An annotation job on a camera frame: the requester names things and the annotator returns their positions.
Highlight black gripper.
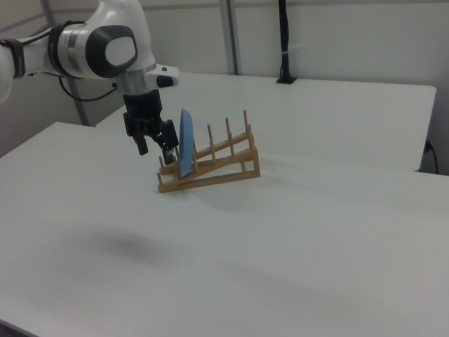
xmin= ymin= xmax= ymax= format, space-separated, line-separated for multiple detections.
xmin=122 ymin=89 xmax=180 ymax=166

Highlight blue round plate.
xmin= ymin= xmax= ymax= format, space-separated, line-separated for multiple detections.
xmin=176 ymin=108 xmax=195 ymax=178

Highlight wooden plate rack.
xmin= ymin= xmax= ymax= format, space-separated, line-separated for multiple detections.
xmin=156 ymin=109 xmax=261 ymax=194

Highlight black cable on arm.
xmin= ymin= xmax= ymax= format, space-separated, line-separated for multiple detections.
xmin=58 ymin=75 xmax=119 ymax=103

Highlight black camera stand pole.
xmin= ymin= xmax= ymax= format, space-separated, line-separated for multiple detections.
xmin=276 ymin=0 xmax=298 ymax=85

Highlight blue plug with cable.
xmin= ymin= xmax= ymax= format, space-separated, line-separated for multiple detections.
xmin=423 ymin=138 xmax=440 ymax=175

